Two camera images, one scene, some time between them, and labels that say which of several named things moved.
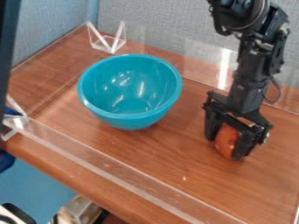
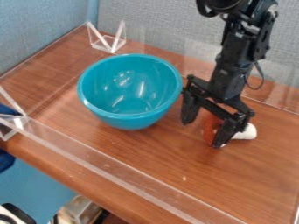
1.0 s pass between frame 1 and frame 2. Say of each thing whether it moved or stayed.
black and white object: stayed
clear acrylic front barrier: stayed
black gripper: moved
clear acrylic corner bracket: stayed
